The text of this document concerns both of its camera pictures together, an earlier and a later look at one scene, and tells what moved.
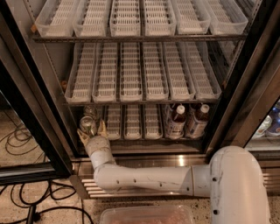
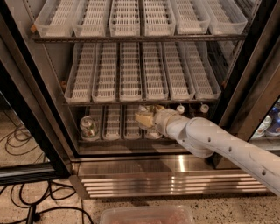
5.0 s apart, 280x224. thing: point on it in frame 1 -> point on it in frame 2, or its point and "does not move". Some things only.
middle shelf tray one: x=80 y=80 does not move
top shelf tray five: x=192 y=17 does not move
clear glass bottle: x=88 y=126 -> x=146 y=108
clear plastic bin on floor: x=147 y=214 does not move
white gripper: x=97 y=143 -> x=162 y=117
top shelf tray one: x=56 y=19 does not move
